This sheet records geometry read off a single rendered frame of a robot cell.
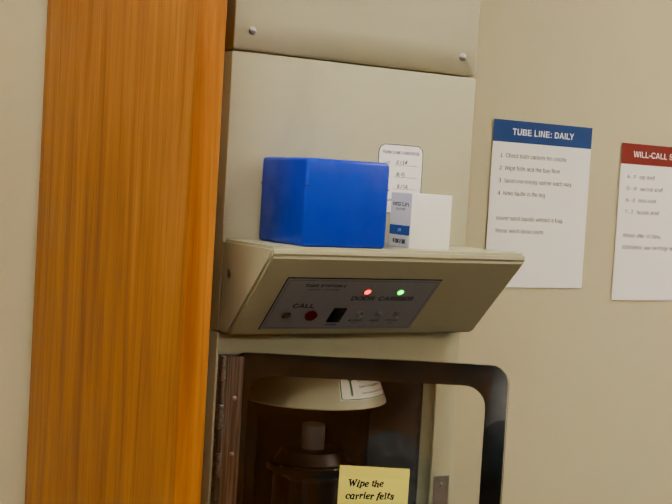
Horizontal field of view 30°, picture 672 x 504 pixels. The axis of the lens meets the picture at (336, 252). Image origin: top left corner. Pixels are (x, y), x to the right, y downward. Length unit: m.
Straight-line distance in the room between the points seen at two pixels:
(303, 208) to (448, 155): 0.28
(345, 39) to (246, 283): 0.31
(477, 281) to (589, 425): 0.89
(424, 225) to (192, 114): 0.30
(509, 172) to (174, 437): 0.99
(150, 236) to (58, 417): 0.36
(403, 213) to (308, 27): 0.23
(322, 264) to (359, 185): 0.09
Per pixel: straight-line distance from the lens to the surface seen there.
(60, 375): 1.59
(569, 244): 2.17
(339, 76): 1.41
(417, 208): 1.37
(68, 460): 1.56
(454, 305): 1.43
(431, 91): 1.47
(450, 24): 1.49
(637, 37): 2.27
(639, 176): 2.27
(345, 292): 1.33
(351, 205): 1.29
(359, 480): 1.37
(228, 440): 1.36
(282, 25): 1.38
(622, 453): 2.32
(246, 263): 1.29
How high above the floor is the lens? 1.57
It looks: 3 degrees down
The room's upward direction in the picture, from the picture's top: 3 degrees clockwise
